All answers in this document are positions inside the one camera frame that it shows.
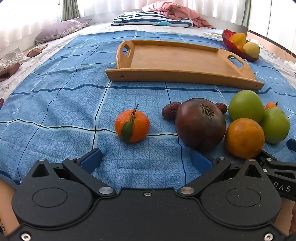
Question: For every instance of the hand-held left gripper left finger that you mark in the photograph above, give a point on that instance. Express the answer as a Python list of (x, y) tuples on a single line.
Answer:
[(92, 160)]

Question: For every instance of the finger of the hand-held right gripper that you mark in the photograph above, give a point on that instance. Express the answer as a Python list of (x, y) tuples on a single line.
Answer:
[(268, 161), (292, 144)]

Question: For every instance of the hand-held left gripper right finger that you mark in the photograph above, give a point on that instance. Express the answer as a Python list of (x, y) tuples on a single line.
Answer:
[(200, 162)]

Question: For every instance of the green apple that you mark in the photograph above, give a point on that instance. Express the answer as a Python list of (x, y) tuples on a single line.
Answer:
[(275, 127), (245, 104)]

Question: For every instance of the red date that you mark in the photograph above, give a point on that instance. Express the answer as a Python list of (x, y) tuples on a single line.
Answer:
[(222, 108), (168, 111)]

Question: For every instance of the tangerine with green leaf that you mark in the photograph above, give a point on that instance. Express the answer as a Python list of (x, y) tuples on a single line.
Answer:
[(141, 125)]

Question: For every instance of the wooden tray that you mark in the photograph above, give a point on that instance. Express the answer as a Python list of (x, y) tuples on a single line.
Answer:
[(180, 60)]

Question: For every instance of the dark purple tomato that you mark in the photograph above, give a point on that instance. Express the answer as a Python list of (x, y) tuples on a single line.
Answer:
[(198, 131)]

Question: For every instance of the round orange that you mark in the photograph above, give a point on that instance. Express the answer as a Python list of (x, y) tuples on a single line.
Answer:
[(245, 139)]

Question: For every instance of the person's right leg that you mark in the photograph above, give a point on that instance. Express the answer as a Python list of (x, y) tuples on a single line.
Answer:
[(289, 217)]

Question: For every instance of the person's leg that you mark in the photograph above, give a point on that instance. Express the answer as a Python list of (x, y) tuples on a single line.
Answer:
[(8, 204), (289, 217)]

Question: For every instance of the small tangerine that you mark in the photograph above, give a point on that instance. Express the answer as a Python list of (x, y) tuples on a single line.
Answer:
[(270, 106)]

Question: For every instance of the blue checked blanket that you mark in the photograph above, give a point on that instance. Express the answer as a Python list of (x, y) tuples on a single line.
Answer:
[(69, 92)]

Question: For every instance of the person's left leg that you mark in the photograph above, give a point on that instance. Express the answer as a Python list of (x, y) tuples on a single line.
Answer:
[(8, 204)]

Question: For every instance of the small orange fruit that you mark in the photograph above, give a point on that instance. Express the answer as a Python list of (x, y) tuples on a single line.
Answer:
[(240, 48)]

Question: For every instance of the grey patterned bed sheet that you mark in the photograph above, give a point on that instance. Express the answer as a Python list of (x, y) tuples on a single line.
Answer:
[(30, 62)]

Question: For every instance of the yellow orange fruit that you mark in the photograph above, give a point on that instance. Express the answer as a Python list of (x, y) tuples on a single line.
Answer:
[(238, 39)]

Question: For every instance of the brown cloth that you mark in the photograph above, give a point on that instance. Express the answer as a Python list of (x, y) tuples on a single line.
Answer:
[(9, 69), (34, 51)]

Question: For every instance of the red glass bowl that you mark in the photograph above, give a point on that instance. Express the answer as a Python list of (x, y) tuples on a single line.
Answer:
[(227, 39)]

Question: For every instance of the white box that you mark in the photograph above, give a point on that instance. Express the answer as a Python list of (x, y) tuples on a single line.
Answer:
[(217, 35)]

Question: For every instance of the white cloth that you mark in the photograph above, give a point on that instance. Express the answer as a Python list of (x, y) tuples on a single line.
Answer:
[(13, 58)]

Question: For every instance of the purple pillow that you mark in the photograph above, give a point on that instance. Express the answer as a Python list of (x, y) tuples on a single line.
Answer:
[(60, 29)]

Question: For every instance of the grey curtain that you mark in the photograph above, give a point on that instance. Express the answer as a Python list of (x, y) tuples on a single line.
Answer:
[(70, 9), (245, 11)]

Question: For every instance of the blue white striped pillow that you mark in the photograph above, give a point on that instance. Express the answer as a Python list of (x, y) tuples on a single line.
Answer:
[(143, 19)]

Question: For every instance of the pink quilt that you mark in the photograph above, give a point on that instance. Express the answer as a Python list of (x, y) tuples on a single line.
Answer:
[(178, 11)]

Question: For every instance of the white sheer curtain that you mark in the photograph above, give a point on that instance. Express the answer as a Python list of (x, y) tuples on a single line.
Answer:
[(120, 5), (25, 20)]

